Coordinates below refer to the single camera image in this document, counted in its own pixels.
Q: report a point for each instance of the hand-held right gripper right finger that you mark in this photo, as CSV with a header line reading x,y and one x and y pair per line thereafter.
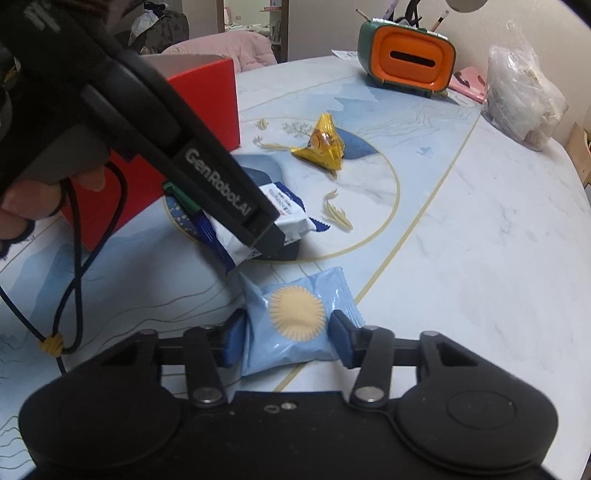
x,y
344,341

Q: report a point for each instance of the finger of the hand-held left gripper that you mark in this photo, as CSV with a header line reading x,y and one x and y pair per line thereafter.
x,y
265,235

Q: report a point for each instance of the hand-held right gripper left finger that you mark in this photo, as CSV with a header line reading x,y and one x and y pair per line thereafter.
x,y
233,341

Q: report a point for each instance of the white and dark blue packet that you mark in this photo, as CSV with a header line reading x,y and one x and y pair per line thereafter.
x,y
291,217

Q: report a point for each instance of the light blue sun print packet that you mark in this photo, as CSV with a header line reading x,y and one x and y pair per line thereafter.
x,y
295,314

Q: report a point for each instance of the red and white cardboard box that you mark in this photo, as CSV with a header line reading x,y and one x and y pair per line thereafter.
x,y
207,101

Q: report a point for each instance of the person's left hand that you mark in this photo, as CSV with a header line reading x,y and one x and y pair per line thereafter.
x,y
27,203

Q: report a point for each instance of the dark patterned bag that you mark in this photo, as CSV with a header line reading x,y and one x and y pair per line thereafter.
x,y
159,27

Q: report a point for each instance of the dark green packet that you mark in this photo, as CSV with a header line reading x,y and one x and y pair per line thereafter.
x,y
180,196

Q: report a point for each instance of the yellow triangular snack packet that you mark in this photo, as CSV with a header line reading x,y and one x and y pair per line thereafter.
x,y
321,147

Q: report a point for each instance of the pink padded jacket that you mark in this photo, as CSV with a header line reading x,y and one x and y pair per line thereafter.
x,y
231,48

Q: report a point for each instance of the white printed paper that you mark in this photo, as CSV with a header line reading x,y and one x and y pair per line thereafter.
x,y
345,54

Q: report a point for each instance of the green and orange tissue box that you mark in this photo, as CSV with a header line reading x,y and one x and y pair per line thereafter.
x,y
411,60

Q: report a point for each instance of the wooden brush pen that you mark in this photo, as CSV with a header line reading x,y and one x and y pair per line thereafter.
x,y
361,14
441,19

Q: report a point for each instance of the pink packet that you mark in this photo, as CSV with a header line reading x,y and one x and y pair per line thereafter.
x,y
468,83

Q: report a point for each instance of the clear plastic bag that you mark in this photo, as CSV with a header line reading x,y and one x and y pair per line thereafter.
x,y
521,101

